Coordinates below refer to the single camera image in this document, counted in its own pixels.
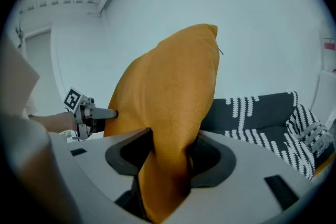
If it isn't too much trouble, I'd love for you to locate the orange cushion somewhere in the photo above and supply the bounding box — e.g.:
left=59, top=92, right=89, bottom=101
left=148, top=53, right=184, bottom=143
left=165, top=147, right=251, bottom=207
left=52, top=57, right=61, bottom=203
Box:
left=102, top=23, right=224, bottom=224

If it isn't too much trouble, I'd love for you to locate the person's white shirt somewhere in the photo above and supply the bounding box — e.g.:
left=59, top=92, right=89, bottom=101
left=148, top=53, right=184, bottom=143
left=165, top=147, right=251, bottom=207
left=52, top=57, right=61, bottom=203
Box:
left=0, top=39, right=41, bottom=120

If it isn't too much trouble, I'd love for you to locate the red and white sign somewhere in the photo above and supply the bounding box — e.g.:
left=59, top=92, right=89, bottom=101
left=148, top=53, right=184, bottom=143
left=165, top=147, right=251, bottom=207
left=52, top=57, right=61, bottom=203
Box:
left=322, top=37, right=336, bottom=51

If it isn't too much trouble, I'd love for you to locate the person's left forearm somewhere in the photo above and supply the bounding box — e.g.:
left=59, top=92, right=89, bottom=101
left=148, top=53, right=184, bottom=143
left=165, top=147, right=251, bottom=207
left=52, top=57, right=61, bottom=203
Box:
left=28, top=111, right=77, bottom=135

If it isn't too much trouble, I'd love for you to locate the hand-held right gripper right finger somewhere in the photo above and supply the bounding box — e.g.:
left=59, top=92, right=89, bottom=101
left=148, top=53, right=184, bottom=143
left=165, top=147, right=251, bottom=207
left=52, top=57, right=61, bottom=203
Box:
left=167, top=130, right=325, bottom=224

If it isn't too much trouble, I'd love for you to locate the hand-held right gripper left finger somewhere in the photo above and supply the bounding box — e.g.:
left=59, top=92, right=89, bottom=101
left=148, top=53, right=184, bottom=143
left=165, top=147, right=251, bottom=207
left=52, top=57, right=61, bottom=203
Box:
left=48, top=127, right=153, bottom=203

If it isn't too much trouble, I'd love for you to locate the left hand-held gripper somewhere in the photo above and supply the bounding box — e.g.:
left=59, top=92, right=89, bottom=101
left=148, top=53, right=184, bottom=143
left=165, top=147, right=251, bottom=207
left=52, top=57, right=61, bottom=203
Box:
left=63, top=87, right=119, bottom=141

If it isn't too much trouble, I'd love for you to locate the black white patterned sofa throw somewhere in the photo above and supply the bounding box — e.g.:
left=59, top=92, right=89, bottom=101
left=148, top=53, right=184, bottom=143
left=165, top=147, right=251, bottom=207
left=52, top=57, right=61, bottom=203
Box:
left=200, top=91, right=335, bottom=180

